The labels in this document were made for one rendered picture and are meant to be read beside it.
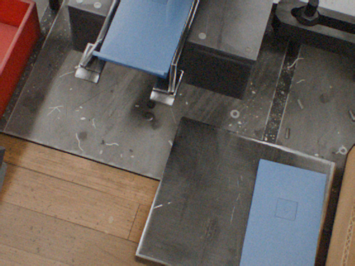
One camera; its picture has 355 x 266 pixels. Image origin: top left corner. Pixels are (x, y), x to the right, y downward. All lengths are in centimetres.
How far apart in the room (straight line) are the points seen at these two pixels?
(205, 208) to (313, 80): 21
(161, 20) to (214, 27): 5
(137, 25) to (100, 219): 20
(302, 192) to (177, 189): 13
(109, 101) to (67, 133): 6
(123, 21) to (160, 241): 22
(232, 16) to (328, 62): 15
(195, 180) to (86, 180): 11
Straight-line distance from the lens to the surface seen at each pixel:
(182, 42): 70
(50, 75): 79
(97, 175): 73
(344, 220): 69
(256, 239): 69
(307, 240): 70
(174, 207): 70
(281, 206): 71
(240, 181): 71
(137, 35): 70
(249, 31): 72
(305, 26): 75
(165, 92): 68
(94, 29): 75
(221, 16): 73
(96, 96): 77
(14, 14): 80
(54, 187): 73
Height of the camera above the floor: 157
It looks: 64 degrees down
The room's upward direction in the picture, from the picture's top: 11 degrees clockwise
